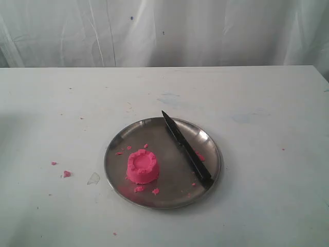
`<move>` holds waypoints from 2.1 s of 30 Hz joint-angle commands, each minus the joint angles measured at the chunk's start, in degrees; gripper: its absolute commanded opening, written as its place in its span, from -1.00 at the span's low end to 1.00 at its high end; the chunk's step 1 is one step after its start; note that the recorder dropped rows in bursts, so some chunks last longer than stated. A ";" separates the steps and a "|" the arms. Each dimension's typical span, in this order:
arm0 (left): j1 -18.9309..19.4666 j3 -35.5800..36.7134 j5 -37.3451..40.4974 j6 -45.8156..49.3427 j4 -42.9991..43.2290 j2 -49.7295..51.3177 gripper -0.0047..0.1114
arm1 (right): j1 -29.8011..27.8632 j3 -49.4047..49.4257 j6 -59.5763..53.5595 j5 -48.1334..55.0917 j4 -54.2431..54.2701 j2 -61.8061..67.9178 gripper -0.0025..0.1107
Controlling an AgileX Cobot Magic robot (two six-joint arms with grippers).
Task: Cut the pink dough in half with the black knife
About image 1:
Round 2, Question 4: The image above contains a pink crumb front of plate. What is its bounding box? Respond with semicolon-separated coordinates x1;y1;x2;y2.
134;186;144;193

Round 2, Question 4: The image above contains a pink dough lump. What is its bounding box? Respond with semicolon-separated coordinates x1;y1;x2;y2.
126;149;159;185

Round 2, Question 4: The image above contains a black knife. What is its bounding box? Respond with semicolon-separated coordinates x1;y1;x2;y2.
161;110;214;189

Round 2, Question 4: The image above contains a white plastic backdrop sheet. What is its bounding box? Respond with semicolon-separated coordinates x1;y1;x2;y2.
1;1;328;78

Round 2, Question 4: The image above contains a pink smear right on plate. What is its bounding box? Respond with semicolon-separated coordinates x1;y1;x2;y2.
195;151;205;162

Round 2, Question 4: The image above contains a pink crumb beside front crumb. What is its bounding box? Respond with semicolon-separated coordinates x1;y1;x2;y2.
152;188;159;195

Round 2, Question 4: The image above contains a clear tape scrap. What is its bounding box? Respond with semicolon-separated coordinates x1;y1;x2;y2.
87;172;101;185

